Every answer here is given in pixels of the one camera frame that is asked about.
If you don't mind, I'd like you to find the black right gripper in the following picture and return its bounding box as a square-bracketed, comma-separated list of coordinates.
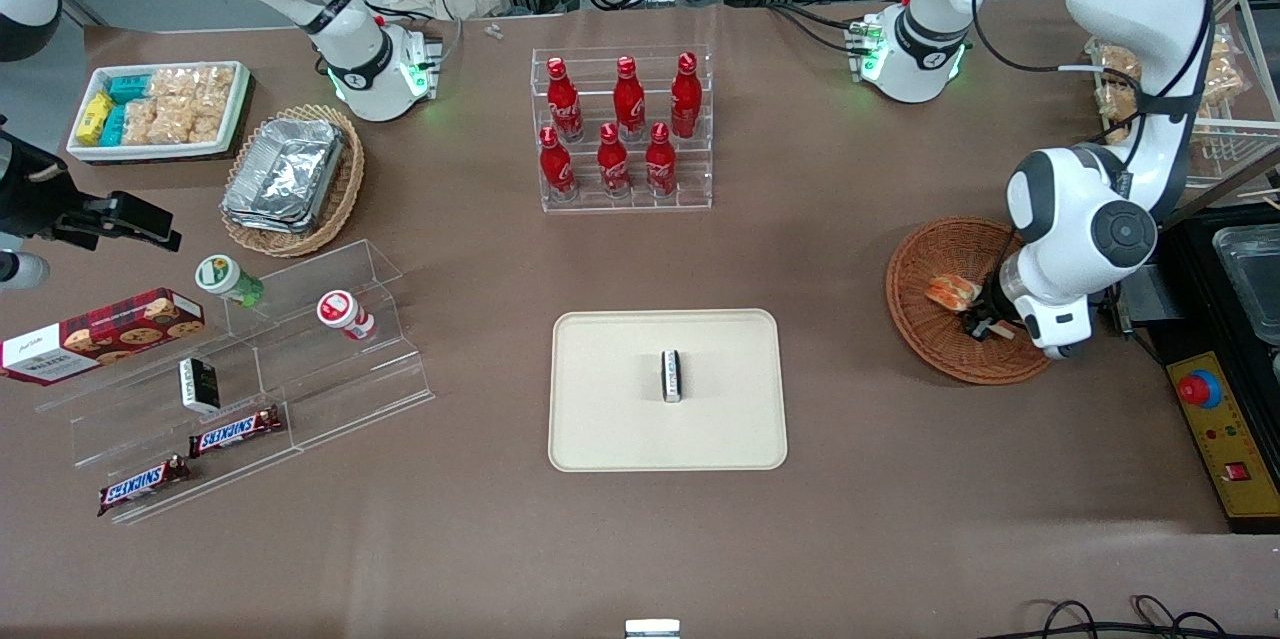
[0, 132, 184, 253]

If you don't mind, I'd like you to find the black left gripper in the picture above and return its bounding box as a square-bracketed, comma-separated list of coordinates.
[962, 271, 1019, 342]

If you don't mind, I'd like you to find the triangular sandwich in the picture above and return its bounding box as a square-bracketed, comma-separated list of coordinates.
[925, 274, 983, 313]

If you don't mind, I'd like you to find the brown round wicker basket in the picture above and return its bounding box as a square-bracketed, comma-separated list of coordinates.
[886, 215, 1053, 386]

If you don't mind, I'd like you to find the white rectangular snack tray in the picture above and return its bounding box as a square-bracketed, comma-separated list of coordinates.
[67, 61, 250, 164]

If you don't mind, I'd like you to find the aluminium foil tray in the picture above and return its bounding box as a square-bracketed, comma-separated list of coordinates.
[221, 117, 347, 236]

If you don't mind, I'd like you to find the light oval wicker basket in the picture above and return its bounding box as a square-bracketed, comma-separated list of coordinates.
[220, 103, 366, 259]

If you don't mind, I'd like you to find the beige plastic tray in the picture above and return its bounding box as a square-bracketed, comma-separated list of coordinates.
[548, 308, 789, 473]

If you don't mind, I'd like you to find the yellow snack packet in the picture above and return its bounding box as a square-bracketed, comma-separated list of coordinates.
[77, 92, 114, 145]

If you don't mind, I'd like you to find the green lid cup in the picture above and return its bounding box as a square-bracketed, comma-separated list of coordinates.
[194, 254, 266, 309]

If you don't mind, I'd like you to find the red tartan cookie box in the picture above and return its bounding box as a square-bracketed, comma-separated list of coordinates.
[0, 287, 207, 387]

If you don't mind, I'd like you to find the red emergency stop button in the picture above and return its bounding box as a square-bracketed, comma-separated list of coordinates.
[1178, 369, 1223, 411]

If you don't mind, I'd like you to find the red lid cup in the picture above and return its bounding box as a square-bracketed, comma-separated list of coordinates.
[316, 290, 378, 342]

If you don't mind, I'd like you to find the Snickers chocolate bar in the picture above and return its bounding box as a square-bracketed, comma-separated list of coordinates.
[96, 455, 192, 518]
[188, 405, 284, 459]

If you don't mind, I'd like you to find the black machine yellow panel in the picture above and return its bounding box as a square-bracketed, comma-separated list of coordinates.
[1100, 151, 1280, 536]

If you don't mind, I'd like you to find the clear plastic container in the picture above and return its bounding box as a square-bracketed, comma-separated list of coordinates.
[1213, 224, 1280, 347]

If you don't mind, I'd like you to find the clear acrylic step shelf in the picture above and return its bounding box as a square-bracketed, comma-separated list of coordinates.
[35, 239, 437, 526]

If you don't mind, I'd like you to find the clear acrylic bottle rack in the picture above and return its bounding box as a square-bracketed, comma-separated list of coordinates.
[530, 46, 714, 214]

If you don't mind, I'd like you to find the red cola bottle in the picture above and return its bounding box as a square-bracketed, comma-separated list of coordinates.
[597, 122, 632, 200]
[546, 57, 585, 142]
[645, 122, 678, 199]
[613, 56, 646, 142]
[539, 126, 578, 203]
[671, 52, 703, 140]

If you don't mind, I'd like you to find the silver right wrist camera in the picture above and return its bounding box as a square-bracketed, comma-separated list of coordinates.
[0, 253, 50, 291]

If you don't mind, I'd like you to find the white wire rack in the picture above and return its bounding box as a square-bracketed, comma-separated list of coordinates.
[1085, 0, 1280, 188]

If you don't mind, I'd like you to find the black floor cable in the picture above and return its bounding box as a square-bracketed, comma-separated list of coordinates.
[1000, 596, 1280, 639]

